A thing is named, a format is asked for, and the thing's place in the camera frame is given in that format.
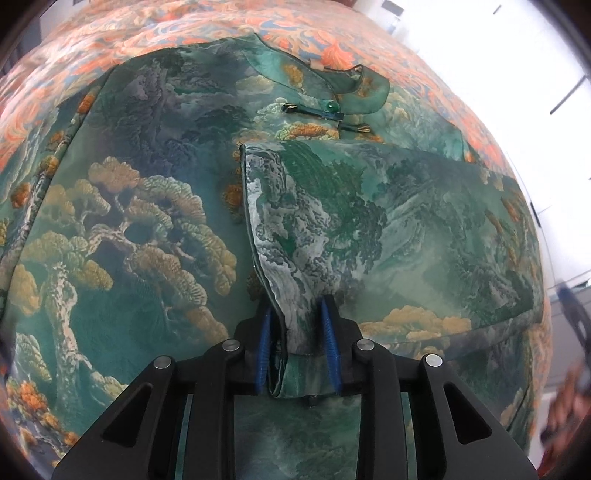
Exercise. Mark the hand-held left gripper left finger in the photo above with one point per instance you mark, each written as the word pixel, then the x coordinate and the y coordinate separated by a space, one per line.
pixel 263 344

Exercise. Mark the white wardrobe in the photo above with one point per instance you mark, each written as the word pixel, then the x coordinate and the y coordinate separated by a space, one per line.
pixel 508 69

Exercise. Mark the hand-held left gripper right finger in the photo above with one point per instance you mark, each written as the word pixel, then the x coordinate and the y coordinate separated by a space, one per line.
pixel 330 341

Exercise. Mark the orange floral bedspread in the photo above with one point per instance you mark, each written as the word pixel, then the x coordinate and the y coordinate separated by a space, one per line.
pixel 138 27

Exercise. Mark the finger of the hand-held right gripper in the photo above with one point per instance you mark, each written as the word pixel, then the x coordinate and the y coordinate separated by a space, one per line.
pixel 567 406
pixel 574 316

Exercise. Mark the green landscape print dress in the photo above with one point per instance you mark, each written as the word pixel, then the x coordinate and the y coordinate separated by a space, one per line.
pixel 138 230

